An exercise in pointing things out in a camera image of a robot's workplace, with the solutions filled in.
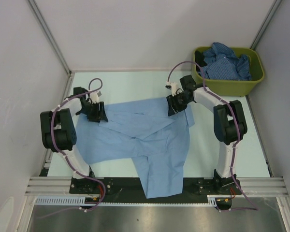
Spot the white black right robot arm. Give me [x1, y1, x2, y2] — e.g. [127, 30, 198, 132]
[165, 75, 247, 194]

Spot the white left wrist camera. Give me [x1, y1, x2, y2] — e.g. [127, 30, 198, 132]
[89, 90, 102, 103]

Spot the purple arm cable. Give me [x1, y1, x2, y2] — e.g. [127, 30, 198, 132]
[36, 78, 107, 219]
[166, 61, 258, 212]

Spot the blue checkered shirt in bin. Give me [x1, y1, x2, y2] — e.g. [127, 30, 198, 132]
[202, 42, 252, 81]

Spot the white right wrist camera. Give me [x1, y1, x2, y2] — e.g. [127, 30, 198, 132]
[165, 81, 180, 96]

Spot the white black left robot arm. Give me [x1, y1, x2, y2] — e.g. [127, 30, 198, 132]
[40, 87, 108, 196]

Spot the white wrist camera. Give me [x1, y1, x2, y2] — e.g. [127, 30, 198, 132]
[165, 81, 180, 96]
[89, 90, 102, 103]

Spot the white slotted cable duct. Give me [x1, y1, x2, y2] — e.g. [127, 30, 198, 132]
[34, 196, 217, 207]

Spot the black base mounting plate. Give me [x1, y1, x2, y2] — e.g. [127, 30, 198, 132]
[69, 177, 241, 205]

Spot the light blue long sleeve shirt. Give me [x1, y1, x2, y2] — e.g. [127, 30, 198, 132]
[76, 98, 194, 199]

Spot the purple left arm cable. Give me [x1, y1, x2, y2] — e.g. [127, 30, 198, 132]
[36, 78, 107, 219]

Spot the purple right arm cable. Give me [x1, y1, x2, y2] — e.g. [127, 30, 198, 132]
[166, 61, 258, 212]

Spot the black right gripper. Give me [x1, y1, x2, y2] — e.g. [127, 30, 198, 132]
[166, 92, 192, 116]

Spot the aluminium frame post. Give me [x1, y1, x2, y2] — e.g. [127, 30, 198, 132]
[26, 0, 72, 76]
[250, 0, 284, 50]

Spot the aluminium front rail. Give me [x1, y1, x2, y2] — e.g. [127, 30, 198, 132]
[25, 177, 289, 197]

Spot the aluminium frame post left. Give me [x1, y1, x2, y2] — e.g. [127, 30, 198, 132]
[26, 0, 72, 76]

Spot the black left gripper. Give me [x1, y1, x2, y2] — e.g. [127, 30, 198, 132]
[78, 101, 108, 123]

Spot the aluminium frame post right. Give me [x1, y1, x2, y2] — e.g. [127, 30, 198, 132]
[250, 0, 284, 50]

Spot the green plastic bin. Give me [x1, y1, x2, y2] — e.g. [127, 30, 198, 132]
[191, 43, 265, 97]

